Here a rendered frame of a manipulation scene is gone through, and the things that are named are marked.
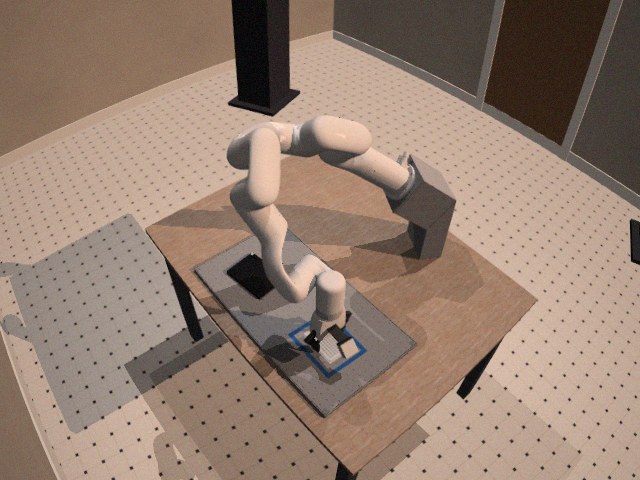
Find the blue tape outline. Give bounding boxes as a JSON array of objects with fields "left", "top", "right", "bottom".
[{"left": 288, "top": 320, "right": 367, "bottom": 378}]

